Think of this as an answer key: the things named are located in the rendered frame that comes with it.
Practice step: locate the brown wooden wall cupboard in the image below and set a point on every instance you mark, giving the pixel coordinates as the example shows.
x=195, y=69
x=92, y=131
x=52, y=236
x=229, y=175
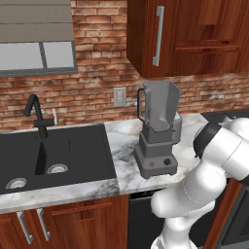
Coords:
x=135, y=35

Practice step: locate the brown wooden side panel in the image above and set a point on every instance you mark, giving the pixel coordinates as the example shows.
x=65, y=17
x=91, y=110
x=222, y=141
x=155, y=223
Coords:
x=223, y=214

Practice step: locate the grey blender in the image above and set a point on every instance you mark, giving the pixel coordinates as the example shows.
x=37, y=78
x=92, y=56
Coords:
x=155, y=149

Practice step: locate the silver tap lever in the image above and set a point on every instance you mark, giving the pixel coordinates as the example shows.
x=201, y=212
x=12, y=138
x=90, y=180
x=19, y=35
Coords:
x=55, y=116

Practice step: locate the black dishwasher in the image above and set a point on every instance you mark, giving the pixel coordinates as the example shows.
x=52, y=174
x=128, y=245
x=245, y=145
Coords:
x=139, y=220

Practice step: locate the grey wall socket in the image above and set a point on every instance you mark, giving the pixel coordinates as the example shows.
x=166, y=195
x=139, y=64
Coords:
x=119, y=96

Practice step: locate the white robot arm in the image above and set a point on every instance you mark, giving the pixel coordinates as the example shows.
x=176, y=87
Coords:
x=201, y=188

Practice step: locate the black tap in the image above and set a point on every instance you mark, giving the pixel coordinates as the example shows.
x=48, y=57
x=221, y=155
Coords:
x=41, y=124

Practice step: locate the black sink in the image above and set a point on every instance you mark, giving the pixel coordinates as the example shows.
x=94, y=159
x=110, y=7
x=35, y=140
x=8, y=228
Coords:
x=81, y=152

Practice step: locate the brown wall cupboard door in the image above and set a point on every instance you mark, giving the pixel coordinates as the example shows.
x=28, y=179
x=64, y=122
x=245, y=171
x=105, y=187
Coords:
x=201, y=35

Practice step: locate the window with grey blind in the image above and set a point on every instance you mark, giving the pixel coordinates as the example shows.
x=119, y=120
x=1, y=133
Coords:
x=35, y=35

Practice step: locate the brown base cupboard door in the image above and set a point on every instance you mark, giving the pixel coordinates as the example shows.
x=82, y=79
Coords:
x=8, y=235
x=90, y=223

